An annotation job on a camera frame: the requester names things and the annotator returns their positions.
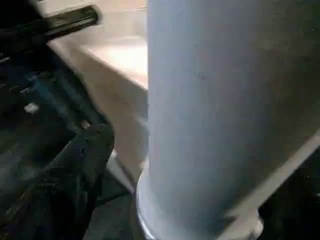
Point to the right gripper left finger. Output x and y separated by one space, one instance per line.
65 185

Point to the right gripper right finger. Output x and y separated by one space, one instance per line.
295 205

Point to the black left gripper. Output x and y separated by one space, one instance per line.
35 25

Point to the white plastic table leg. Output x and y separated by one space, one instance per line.
225 110

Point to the black work mat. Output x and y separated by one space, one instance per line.
115 210

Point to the white plastic table top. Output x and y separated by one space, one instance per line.
110 80

